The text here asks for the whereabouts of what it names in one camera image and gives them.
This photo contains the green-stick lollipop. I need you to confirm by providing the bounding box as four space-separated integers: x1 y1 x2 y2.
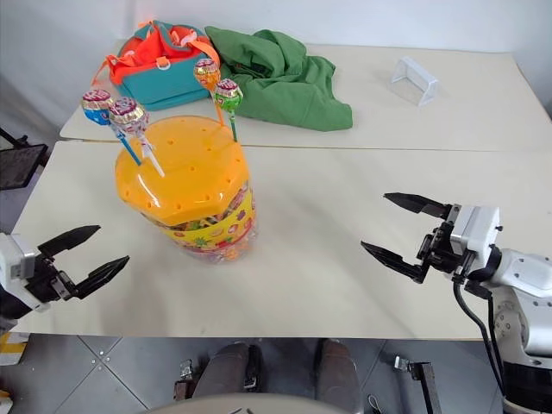
213 78 245 144

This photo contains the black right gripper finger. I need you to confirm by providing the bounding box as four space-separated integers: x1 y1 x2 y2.
383 191 453 221
360 241 430 285

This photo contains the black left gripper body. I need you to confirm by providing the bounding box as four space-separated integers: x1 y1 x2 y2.
23 255 82 304

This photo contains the teal and orange bag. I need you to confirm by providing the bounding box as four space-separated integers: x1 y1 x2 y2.
91 19 223 113

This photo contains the metal table leg bracket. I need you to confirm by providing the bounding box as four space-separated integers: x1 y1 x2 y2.
172 359 196 403
392 354 444 414

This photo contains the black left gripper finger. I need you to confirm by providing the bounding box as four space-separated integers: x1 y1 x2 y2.
68 254 131 301
37 224 103 259

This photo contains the blue-stick lollipop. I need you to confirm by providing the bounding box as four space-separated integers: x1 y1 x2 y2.
81 88 143 167

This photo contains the white-stick pink lollipop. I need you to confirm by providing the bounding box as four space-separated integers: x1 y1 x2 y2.
107 97 166 179

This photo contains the clear stand with white frame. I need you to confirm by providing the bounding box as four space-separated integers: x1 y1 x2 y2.
386 55 441 108

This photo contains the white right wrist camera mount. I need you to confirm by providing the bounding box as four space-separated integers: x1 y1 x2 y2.
447 204 504 260

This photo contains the dark rounded shape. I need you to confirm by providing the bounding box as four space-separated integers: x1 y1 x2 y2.
191 341 265 400

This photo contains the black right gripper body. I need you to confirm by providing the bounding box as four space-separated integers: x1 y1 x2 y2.
416 218 475 277

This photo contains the yellow-lidded clear lollipop jar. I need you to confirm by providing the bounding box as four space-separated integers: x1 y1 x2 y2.
114 115 260 263

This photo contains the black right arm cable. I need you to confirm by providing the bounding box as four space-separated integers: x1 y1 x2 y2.
451 277 512 400

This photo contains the orange-stick lollipop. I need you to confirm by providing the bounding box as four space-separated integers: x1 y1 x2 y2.
192 58 226 128

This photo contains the black mesh stand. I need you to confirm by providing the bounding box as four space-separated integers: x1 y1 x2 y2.
0 126 50 191

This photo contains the green cloth garment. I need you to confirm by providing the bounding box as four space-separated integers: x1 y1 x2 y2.
204 25 354 133

